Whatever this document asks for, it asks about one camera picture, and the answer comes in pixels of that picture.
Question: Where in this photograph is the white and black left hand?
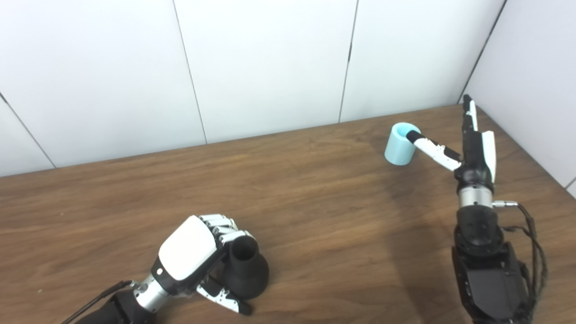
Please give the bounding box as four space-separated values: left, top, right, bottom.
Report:
151 214 256 315

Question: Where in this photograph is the white and black right hand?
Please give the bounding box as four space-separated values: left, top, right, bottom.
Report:
406 94 497 189

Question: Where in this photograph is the black flared nozzle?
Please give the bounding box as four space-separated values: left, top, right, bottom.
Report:
224 235 270 300

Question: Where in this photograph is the light-blue hose piece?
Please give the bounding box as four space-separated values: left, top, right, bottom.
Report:
384 122 421 166

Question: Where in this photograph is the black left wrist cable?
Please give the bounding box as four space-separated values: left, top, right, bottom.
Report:
61 280 140 324

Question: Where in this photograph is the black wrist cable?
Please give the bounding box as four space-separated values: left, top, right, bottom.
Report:
61 280 140 324
492 200 549 315

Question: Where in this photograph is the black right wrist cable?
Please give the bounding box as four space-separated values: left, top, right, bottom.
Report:
492 200 549 315

